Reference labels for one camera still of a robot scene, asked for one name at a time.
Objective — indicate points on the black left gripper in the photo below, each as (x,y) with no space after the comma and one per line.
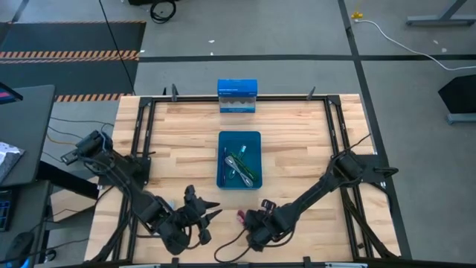
(193,214)

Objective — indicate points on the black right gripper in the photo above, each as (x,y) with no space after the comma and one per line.
(271,223)

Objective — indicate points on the blue plastic bin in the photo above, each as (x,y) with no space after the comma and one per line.
(256,141)

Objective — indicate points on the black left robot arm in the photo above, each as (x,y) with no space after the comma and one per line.
(126,175)

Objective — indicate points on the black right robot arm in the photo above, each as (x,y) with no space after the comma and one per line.
(320,186)

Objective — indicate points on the blue cardboard box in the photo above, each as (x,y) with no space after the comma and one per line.
(237,85)

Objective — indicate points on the black computer mouse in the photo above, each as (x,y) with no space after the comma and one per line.
(18,245)

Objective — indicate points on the dark grey desk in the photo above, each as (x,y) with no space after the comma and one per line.
(29,119)

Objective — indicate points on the black keyboard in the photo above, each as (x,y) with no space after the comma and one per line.
(5,208)

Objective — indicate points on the patterned grey cloth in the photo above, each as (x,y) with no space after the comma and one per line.
(9,156)

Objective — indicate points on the hazard striped black floor mat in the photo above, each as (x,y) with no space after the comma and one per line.
(74,37)

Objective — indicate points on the yellow plug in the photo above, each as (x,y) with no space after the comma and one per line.
(357,15)

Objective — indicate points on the black floor stand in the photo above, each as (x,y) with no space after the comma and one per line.
(461,93)

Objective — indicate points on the grey table leg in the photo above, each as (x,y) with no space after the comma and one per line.
(439,20)

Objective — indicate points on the black aluminium table frame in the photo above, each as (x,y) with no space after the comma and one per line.
(241,99)

